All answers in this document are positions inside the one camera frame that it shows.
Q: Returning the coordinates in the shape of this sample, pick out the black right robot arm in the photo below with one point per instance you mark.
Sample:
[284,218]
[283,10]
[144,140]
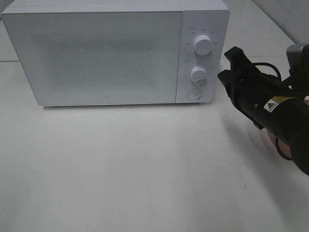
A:
[258,91]

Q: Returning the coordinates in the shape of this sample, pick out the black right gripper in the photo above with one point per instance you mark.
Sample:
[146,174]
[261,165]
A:
[252,85]

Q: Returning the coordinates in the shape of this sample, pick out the pink round plate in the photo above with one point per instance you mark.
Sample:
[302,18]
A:
[289,125]

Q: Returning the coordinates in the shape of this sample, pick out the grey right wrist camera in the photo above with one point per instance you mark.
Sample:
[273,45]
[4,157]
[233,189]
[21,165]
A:
[298,58]

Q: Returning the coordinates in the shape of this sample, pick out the white upper microwave knob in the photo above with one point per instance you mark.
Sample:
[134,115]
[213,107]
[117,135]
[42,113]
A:
[202,44]

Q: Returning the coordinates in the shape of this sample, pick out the white microwave knob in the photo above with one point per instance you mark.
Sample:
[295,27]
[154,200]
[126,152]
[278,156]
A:
[202,44]
[198,74]

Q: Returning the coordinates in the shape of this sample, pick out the white lower microwave knob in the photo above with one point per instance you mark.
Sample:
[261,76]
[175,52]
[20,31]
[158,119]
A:
[198,74]

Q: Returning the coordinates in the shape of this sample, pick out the white microwave oven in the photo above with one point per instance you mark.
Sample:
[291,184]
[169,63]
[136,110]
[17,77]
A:
[198,17]

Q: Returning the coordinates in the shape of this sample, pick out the white microwave door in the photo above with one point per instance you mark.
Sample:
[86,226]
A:
[98,58]

